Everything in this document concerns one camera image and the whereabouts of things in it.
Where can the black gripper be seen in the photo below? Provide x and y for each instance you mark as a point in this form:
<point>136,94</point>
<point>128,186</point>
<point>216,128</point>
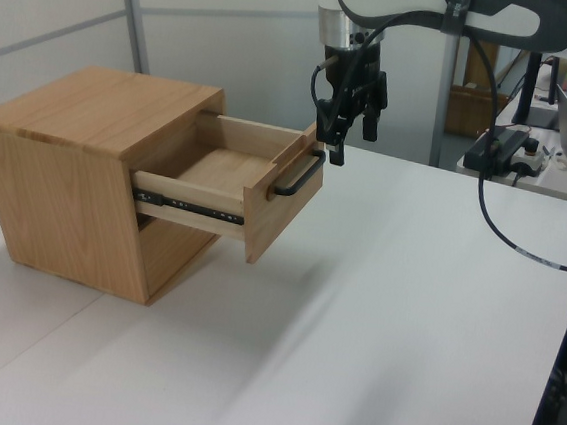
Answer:
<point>356,79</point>

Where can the brown wooden box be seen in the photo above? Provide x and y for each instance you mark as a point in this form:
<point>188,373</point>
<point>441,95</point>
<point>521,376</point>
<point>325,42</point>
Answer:
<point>474,113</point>

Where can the black monitor stand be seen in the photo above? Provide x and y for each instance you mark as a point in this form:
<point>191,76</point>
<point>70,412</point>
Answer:
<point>527,85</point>

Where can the grey metal partition post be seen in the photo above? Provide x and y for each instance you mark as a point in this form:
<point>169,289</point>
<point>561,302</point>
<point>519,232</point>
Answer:
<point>445,97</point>
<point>136,12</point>

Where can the wooden cabinet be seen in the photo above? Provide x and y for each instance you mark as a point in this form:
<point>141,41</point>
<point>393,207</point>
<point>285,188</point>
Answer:
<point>64,191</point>

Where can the grey emergency stop button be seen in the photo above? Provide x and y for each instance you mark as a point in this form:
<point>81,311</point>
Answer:
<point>530,156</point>

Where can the black power box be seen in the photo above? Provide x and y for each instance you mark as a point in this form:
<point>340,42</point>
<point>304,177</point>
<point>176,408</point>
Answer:
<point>506,146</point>

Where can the black drawer slide rail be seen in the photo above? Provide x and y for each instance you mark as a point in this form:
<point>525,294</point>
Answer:
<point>188,207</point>

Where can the scissors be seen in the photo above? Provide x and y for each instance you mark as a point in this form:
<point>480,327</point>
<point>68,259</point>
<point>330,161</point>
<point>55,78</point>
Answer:
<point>550,152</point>

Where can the grey desk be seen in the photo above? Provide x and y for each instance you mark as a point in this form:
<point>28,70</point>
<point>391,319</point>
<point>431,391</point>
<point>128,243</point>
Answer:
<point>552,183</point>

